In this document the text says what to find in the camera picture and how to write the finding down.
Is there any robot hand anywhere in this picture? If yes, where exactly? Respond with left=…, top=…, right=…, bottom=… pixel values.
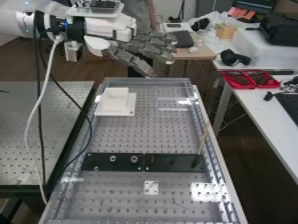
left=65, top=0, right=179, bottom=78

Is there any black tablet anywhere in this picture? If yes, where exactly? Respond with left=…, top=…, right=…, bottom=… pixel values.
left=169, top=30, right=197, bottom=49

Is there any wooden desk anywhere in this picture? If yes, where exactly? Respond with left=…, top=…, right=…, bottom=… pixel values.
left=152, top=19, right=219, bottom=79

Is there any small white box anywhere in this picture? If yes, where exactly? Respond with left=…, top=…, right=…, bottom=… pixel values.
left=93, top=86, right=138, bottom=118

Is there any wooden block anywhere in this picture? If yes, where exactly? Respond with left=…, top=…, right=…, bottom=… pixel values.
left=214, top=23, right=238, bottom=41

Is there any clear box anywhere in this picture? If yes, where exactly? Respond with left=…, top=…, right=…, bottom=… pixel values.
left=38, top=77, right=247, bottom=224

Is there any red tray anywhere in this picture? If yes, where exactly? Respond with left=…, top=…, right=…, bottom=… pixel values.
left=245, top=69, right=282, bottom=90
left=219, top=69, right=257, bottom=91

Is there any black case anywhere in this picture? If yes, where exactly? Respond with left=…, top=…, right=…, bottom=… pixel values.
left=258, top=13, right=298, bottom=47

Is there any small black device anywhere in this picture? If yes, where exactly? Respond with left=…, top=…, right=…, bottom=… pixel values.
left=262, top=90, right=277, bottom=102

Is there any black plate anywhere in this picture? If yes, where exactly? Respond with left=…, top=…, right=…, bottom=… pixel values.
left=81, top=152, right=209, bottom=174

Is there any white desk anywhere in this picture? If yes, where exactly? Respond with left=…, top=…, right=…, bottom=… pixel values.
left=211, top=74, right=298, bottom=185

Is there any black keyboard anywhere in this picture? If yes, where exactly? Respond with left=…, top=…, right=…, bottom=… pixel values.
left=274, top=92, right=298, bottom=127

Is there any small square metal plate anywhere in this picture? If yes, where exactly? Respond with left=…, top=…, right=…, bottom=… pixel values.
left=142, top=180, right=160, bottom=196

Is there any black cable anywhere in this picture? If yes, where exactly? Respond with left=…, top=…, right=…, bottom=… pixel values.
left=46, top=73, right=94, bottom=176
left=34, top=31, right=48, bottom=183

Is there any white cable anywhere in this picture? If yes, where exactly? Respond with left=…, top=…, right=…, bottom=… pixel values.
left=24, top=34, right=66, bottom=205

